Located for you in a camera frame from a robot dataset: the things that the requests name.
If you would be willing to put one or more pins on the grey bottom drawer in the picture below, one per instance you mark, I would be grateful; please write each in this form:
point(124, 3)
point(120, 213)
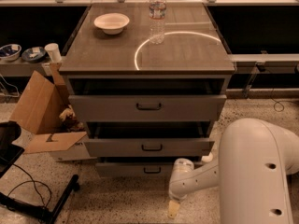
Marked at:
point(117, 169)

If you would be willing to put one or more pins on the grey side shelf right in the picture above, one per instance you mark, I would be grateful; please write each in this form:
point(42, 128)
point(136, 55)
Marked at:
point(275, 63)

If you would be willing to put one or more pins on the grey drawer cabinet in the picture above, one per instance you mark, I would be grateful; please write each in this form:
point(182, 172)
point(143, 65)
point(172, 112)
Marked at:
point(190, 61)

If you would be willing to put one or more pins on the open cardboard box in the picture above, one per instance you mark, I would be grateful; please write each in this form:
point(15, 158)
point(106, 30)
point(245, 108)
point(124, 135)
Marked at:
point(37, 112)

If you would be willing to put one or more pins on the grey middle drawer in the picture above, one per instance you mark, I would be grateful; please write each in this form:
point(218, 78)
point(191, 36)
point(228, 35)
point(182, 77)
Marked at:
point(149, 147)

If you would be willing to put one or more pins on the white cabinet caster wheel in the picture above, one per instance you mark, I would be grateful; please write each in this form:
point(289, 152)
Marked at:
point(207, 158)

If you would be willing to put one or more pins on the white bowl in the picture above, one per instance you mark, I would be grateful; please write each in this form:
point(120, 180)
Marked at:
point(112, 23)

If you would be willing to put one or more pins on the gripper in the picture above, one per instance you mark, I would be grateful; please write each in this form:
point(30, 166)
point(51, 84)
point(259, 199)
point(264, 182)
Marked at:
point(177, 192)

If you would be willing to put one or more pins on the grey side shelf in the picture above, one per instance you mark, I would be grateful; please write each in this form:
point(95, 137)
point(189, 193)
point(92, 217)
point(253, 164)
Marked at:
point(21, 68)
point(275, 63)

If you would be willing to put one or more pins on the white paper cup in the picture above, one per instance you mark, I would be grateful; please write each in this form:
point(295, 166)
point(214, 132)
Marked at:
point(53, 50)

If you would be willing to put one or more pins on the blue patterned bowl left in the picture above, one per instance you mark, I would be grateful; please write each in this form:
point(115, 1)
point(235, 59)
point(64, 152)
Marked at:
point(10, 52)

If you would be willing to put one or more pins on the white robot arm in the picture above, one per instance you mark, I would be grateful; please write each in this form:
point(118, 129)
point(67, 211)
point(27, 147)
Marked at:
point(255, 157)

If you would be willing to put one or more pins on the clear plastic water bottle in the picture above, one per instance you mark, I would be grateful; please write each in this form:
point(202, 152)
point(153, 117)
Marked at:
point(157, 10)

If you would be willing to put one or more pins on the blue patterned bowl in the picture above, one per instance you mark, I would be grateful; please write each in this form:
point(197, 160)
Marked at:
point(10, 52)
point(34, 55)

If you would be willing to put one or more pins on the black stand base left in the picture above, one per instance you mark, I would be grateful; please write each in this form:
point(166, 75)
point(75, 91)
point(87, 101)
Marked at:
point(9, 153)

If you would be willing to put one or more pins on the grey side shelf left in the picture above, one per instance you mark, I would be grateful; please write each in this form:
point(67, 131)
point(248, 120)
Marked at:
point(21, 68)

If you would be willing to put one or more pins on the grey top drawer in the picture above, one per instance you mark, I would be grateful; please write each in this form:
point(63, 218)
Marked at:
point(140, 108)

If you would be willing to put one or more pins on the blue patterned bowl right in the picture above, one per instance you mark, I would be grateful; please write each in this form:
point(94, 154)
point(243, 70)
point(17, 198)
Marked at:
point(34, 55)

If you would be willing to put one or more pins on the grey drawer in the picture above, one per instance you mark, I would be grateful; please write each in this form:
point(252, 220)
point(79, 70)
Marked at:
point(117, 169)
point(140, 108)
point(149, 147)

